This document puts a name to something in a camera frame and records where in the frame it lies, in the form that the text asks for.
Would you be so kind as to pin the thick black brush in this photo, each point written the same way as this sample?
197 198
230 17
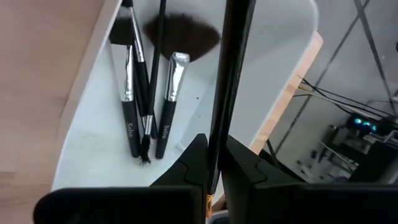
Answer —
122 74

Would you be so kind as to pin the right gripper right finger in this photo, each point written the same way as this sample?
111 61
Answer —
280 202

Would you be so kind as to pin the thin black paintbrush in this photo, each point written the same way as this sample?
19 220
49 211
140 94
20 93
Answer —
158 46

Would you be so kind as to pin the black equipment cart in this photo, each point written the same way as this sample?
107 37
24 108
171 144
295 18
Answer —
377 161

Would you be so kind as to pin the large black fan brush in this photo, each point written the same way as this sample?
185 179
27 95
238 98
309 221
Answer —
183 34

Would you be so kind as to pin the white plastic bin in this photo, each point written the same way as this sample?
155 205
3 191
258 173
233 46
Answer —
99 140

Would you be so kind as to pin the thin brown orange paintbrush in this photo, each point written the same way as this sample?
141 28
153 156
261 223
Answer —
230 77

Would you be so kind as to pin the electronics box blue lights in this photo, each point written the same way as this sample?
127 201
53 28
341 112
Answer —
363 122

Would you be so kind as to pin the slim black silver-ferrule brush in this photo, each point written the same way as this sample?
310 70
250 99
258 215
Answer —
138 40

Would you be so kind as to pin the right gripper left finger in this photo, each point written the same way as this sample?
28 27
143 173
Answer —
124 205

